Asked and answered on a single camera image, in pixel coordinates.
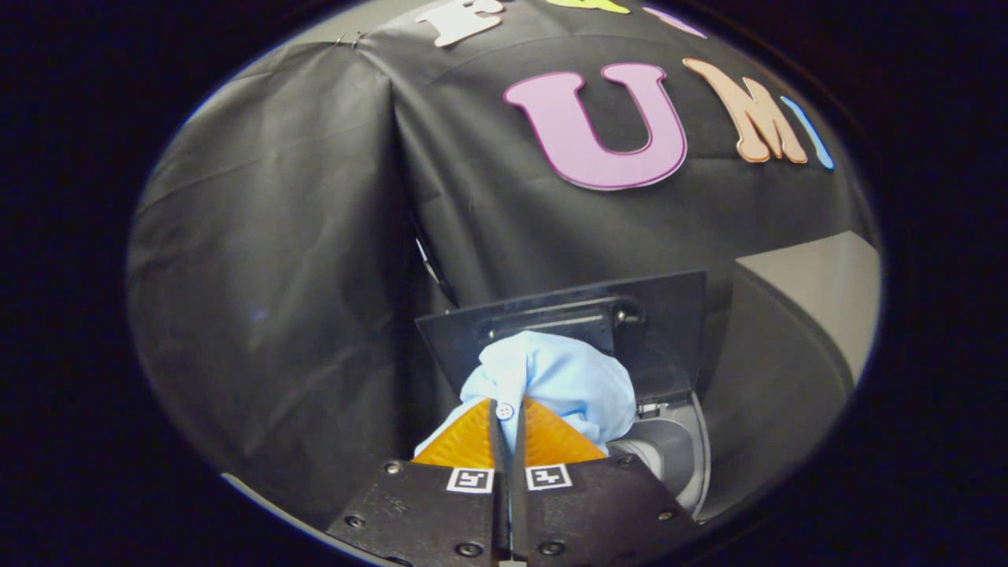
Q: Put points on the dark washing machine lid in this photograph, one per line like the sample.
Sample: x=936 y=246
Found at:
x=669 y=315

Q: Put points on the beige cabinet with dark top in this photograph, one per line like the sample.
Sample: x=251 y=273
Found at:
x=787 y=354

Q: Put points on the black backdrop cloth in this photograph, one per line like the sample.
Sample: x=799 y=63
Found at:
x=299 y=236

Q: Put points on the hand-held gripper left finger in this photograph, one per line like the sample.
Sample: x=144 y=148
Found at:
x=433 y=520

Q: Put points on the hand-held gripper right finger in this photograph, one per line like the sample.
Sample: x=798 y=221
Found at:
x=598 y=512

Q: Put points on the light blue shirt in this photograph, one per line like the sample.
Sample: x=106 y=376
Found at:
x=567 y=378

